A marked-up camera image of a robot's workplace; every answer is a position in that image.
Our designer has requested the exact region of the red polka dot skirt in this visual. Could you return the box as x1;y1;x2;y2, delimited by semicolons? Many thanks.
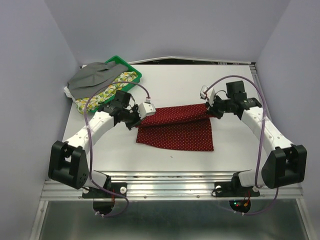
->
136;103;214;152

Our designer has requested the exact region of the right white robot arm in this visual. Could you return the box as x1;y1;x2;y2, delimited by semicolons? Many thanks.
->
200;77;307;198

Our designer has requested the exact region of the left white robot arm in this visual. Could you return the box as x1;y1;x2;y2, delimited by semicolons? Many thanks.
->
48;90;155;197

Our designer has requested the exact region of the yellow lemon print skirt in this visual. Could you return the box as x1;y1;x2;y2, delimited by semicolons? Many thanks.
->
86;71;141;113

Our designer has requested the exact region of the grey skirt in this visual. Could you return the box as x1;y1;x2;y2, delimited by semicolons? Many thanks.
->
67;61;129;100

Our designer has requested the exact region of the green plastic tray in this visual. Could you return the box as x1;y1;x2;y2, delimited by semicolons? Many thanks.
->
87;55;142;113

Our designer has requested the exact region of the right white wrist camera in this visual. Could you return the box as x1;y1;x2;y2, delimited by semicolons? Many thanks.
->
200;85;216;106

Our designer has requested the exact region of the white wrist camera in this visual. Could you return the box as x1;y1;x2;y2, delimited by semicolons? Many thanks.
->
200;85;216;106
138;102;156;119

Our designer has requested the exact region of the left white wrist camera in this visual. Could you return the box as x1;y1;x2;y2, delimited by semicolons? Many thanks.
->
138;102;156;119

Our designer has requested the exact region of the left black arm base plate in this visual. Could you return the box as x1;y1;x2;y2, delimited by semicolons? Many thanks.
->
81;181;129;200

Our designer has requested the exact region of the aluminium frame rail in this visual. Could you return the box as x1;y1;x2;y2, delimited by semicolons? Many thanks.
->
40;171;303;202

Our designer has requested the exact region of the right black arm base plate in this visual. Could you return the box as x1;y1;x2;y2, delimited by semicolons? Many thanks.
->
211;181;260;198

